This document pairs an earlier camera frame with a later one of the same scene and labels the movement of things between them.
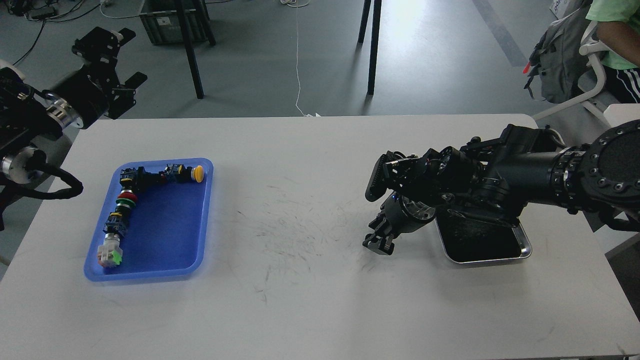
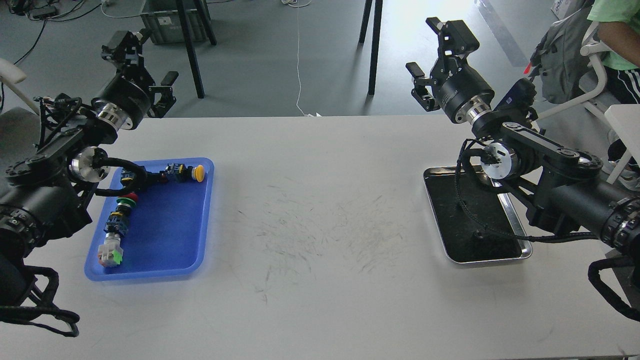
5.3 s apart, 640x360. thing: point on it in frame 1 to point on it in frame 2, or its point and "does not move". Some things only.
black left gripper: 88,88 to 124,101
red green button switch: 117,221 does not move
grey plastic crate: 162,19 does not move
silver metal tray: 466,239 does not move
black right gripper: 398,215 to 464,95
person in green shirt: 617,24 does not move
